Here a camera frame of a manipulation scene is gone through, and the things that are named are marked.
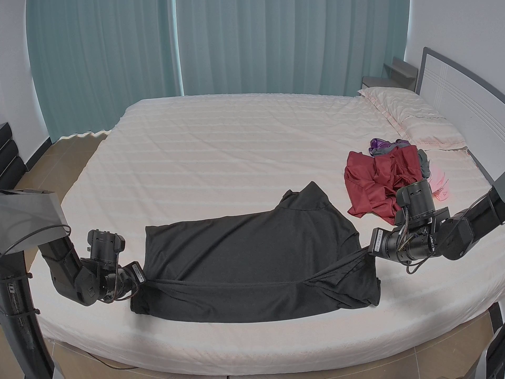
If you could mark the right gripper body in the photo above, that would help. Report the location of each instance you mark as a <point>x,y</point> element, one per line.
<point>390,245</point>

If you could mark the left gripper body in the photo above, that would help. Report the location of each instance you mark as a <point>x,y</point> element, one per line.
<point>128,280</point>

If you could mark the black T-shirt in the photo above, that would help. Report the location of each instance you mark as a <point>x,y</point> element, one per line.
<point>236,251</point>

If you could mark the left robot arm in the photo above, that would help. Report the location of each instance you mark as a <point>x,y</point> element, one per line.
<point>23,219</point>

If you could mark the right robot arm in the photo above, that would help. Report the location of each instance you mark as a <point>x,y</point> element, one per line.
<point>457,231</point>

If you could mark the bed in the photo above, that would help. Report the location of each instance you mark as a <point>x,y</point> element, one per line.
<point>236,152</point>

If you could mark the dark red garment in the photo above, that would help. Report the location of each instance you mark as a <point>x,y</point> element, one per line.
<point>371,188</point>

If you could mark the pink garment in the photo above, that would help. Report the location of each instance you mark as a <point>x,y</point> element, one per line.
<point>440,184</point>

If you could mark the grey garment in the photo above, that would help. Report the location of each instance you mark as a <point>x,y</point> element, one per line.
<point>424,166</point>

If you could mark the purple garment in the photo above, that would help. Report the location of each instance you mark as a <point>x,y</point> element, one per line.
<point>376,144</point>

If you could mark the cream pillow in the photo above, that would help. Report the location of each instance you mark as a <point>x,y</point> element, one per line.
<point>414,117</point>

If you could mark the grey bedside table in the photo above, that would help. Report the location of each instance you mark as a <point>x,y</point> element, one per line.
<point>376,82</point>

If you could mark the black chest of drawers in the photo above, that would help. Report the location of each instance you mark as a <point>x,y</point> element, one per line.
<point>10,160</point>

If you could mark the blue-green curtain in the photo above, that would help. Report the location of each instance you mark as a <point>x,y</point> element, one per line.
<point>292,34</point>
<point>106,53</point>

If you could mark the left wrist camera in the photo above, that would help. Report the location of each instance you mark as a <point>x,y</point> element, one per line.
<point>122,244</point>

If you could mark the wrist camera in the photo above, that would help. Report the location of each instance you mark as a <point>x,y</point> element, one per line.
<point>122,244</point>
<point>401,198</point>

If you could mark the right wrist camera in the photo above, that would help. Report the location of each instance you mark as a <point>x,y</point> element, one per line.
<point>401,198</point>

